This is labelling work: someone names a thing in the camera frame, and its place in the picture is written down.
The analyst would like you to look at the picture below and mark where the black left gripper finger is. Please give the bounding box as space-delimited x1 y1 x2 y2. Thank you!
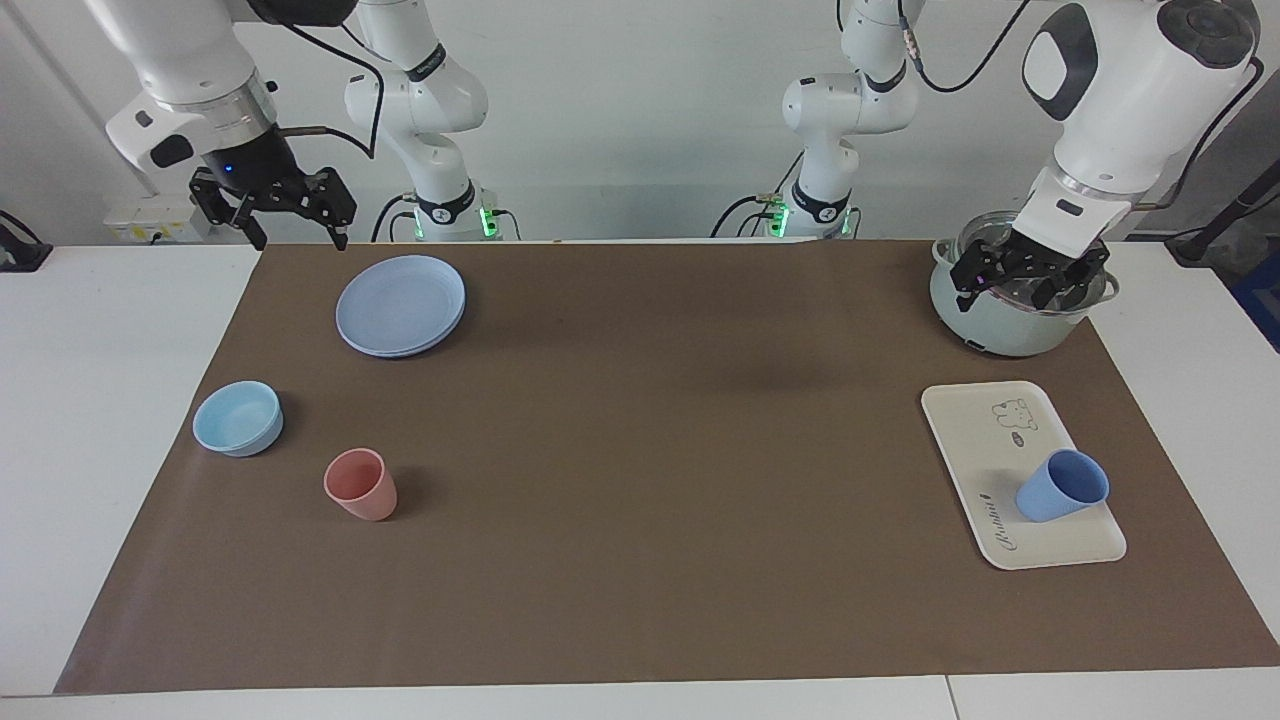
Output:
950 242 1004 316
1032 250 1113 313

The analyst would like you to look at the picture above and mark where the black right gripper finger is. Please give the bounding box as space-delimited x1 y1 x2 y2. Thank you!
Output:
189 167 269 252
300 167 359 252

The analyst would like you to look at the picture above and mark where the blue plastic cup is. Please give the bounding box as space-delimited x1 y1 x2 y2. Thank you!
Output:
1015 448 1112 525

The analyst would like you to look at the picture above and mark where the pink plastic cup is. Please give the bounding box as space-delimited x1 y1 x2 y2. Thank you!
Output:
322 446 399 523

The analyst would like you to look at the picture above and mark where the cream tray with rabbit print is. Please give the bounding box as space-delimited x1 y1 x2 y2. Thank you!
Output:
919 380 1129 572

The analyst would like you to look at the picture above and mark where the glass pot lid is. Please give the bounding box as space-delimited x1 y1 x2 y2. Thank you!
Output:
957 209 1113 319

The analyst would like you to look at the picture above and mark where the pale green cooking pot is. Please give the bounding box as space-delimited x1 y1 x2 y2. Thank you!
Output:
929 235 1122 360

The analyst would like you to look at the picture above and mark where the pale blue plate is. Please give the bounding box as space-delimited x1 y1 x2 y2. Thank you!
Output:
334 254 469 360

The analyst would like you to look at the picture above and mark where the black stand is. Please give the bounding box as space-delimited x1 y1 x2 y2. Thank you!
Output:
1164 160 1280 267

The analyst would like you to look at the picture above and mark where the blue box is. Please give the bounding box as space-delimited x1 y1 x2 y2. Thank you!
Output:
1229 250 1280 353

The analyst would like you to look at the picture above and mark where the black clamp object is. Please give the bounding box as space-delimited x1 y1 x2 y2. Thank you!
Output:
0 209 54 274

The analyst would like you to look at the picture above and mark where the light blue bowl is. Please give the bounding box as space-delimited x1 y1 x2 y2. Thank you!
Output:
191 379 286 459

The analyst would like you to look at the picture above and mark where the brown table mat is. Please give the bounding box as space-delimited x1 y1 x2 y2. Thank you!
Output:
54 239 1280 697

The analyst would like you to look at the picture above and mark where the black base cable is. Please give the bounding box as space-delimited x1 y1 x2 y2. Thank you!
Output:
370 192 421 243
709 193 777 240

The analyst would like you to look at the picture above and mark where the white wall power strip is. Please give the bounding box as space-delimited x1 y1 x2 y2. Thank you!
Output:
104 194 217 244

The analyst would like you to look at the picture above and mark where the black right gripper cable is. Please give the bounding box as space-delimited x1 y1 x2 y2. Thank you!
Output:
270 18 388 163

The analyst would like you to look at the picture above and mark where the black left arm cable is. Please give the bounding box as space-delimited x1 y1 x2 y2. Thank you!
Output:
898 0 1265 213

